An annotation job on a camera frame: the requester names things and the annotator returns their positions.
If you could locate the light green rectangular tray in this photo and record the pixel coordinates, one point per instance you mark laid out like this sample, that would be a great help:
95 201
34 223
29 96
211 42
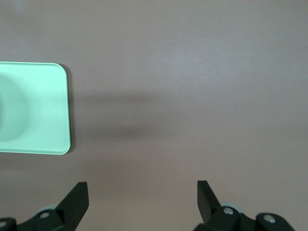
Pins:
41 108

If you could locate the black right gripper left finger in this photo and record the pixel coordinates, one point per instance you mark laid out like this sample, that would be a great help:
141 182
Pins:
69 211

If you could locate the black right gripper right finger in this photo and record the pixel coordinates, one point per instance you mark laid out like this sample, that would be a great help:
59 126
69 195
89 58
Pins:
216 216

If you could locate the brown table cover sheet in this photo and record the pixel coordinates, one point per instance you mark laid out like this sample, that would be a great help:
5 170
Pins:
180 84

